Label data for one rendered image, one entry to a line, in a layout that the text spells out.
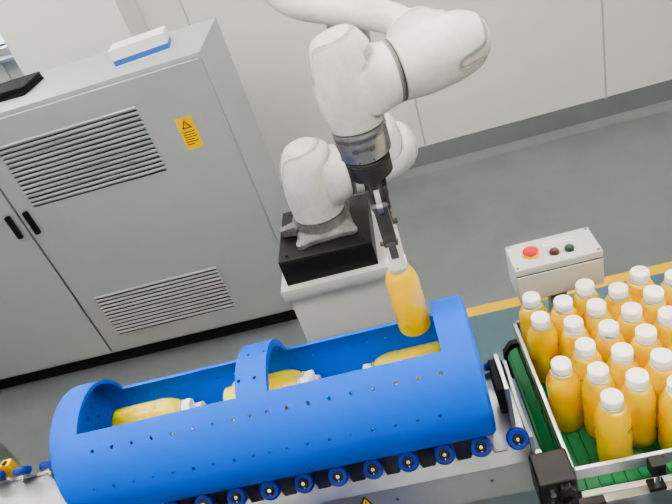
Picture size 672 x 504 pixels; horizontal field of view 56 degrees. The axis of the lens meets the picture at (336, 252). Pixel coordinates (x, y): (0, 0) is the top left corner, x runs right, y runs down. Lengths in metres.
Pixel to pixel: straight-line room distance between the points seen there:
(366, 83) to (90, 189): 2.16
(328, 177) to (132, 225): 1.50
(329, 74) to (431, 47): 0.16
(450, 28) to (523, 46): 3.07
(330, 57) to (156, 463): 0.84
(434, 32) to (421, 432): 0.71
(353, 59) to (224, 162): 1.88
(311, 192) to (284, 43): 2.25
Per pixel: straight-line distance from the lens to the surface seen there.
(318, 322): 1.92
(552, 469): 1.28
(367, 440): 1.24
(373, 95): 0.98
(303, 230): 1.82
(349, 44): 0.97
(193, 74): 2.66
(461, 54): 1.02
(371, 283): 1.83
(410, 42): 1.01
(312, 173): 1.71
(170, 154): 2.82
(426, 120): 4.12
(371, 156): 1.03
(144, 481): 1.38
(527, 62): 4.13
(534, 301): 1.46
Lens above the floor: 2.06
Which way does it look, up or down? 34 degrees down
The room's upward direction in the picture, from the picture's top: 20 degrees counter-clockwise
